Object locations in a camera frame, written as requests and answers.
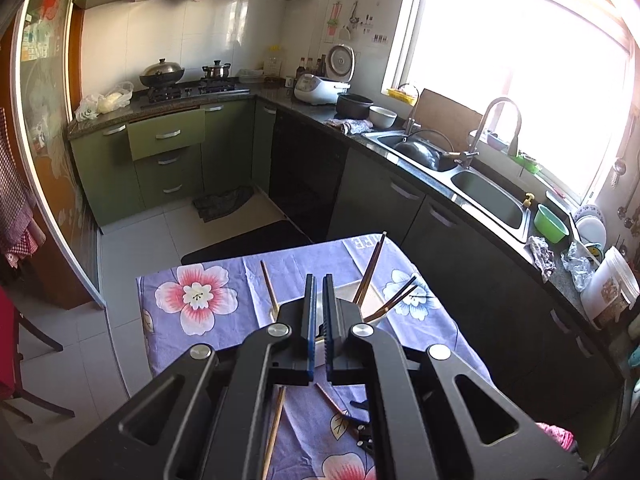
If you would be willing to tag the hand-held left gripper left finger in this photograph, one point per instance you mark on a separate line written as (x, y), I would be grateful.
(310, 350)

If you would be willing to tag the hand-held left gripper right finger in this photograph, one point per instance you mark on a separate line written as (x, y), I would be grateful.
(328, 350)

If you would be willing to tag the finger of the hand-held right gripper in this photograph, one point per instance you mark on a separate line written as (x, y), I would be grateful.
(366, 440)
(361, 406)

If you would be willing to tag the white plastic utensil holder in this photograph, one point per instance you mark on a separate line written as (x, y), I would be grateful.
(350, 330)

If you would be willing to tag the light wooden chopstick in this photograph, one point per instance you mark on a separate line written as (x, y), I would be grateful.
(276, 425)

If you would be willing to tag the person's right forearm pink sleeve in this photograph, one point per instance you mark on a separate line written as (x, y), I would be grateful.
(557, 437)

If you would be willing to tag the purple floral tablecloth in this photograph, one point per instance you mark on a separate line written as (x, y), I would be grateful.
(240, 320)

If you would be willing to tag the dark floor rag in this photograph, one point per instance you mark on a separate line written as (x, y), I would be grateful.
(222, 204)

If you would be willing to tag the dark wok in sink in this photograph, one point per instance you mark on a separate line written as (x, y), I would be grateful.
(422, 152)

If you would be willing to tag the steel kitchen sink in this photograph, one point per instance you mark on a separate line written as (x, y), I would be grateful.
(495, 200)

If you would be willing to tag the grey dish rag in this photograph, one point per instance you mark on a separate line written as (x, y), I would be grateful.
(350, 126)

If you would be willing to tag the patterned grey rag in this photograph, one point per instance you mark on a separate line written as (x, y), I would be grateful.
(542, 257)

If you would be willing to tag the white bowl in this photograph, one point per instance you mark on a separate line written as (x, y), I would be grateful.
(383, 117)

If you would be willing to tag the thin steel faucet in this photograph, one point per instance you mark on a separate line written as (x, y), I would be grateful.
(411, 122)

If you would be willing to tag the black inner cooking pot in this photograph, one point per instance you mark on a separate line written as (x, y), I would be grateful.
(354, 107)

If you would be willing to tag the small yellow tap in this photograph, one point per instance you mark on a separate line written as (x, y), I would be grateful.
(528, 200)

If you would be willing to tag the green plastic basin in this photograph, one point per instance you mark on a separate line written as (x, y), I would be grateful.
(550, 225)

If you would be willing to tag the green kitchen cabinets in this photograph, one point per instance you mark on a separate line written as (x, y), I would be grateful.
(115, 185)

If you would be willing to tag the crumpled clear plastic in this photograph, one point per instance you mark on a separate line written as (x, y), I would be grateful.
(579, 267)

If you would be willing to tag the green open drawer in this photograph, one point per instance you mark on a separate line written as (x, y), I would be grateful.
(165, 135)

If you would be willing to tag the white rice cooker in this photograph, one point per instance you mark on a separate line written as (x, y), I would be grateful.
(320, 90)

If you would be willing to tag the yellow basket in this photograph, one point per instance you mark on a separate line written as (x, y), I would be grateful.
(400, 96)

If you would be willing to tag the brown cutting board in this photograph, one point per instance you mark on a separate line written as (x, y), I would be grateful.
(445, 110)

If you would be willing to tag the white plastic bucket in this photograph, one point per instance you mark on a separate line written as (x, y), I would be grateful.
(607, 290)

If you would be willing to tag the green soap tray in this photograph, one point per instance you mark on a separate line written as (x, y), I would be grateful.
(527, 162)

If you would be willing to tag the black gas stove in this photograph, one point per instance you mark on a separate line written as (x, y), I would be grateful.
(195, 92)

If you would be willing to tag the dark sauce bottles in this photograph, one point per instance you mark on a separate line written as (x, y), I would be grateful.
(310, 67)

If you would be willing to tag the white patterned plates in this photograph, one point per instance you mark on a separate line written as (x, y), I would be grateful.
(590, 227)

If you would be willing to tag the clear oil bottle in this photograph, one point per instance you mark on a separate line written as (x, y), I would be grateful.
(272, 62)

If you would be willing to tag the tall steel faucet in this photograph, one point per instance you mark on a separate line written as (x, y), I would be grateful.
(512, 125)

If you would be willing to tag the steel pot with lid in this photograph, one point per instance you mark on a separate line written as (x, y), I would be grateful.
(216, 71)

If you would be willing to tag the red wooden chair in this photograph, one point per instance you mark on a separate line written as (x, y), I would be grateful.
(7, 340)

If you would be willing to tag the black wok with lid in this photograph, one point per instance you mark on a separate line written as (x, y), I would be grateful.
(161, 74)

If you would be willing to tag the white plastic bag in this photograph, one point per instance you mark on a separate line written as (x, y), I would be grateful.
(102, 104)

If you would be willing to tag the glass sliding door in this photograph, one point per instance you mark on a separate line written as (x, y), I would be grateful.
(50, 160)

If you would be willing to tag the red checked apron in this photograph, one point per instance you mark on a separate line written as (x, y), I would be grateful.
(15, 200)

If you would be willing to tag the hanging steel ladle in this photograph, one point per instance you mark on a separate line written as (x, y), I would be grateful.
(619, 172)

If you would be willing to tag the kitchen window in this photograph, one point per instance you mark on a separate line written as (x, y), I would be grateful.
(500, 50)

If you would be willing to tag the wall hook rack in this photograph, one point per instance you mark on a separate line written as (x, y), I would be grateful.
(355, 22)

